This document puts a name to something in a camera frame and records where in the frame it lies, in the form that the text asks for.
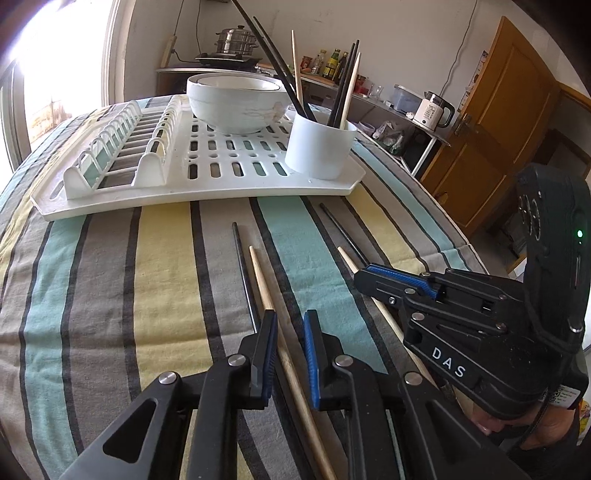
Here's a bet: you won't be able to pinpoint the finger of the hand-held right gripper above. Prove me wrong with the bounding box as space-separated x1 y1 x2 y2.
354 268 504 342
367 264 525 305

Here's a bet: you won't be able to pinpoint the brown wooden door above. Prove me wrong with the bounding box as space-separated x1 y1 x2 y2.
420 16 591 236

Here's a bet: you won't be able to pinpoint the white cup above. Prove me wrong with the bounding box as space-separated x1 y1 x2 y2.
285 112 358 181

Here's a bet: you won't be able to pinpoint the small white bowl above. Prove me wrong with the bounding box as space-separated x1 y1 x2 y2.
198 76 282 93

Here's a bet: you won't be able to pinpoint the steel steamer pot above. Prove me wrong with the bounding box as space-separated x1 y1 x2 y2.
215 27 259 58

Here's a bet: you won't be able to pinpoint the clear plastic container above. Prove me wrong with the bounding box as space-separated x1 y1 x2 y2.
387 84 423 114

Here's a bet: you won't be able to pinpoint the black chopstick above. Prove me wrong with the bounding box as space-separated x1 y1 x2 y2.
328 43 355 126
232 222 258 334
252 17 318 123
320 203 370 268
335 40 360 128
231 0 315 121

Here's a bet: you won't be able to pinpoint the white plastic dish rack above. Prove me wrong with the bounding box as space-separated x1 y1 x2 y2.
30 95 368 220

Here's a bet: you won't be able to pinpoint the black stove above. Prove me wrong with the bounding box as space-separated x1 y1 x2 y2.
195 52 264 65

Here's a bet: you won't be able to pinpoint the wooden chopstick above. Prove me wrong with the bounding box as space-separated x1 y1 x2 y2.
340 52 362 129
291 30 304 108
249 246 338 480
337 247 435 384

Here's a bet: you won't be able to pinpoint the plastic bags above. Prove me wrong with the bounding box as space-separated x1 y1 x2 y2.
372 121 404 155

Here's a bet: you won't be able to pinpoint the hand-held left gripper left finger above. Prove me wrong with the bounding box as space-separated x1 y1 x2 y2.
58 309 279 480

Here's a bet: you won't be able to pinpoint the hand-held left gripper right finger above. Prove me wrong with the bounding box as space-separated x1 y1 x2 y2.
302 309 532 480

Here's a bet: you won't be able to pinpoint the striped tablecloth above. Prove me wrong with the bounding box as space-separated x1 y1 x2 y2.
0 92 490 480

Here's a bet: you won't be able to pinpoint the sliding glass door frame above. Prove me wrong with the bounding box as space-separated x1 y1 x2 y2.
104 0 134 107

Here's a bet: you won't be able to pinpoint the large white bowl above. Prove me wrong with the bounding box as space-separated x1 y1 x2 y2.
186 72 293 134

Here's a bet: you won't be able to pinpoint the person's right hand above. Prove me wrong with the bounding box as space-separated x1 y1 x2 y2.
457 401 580 450

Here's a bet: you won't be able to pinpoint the white electric kettle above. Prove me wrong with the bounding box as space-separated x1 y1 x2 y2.
412 91 455 129

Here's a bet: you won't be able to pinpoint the wall cable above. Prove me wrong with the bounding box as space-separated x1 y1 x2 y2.
443 0 476 93

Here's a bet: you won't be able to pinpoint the wooden cutting board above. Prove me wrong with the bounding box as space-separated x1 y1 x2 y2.
259 65 340 88

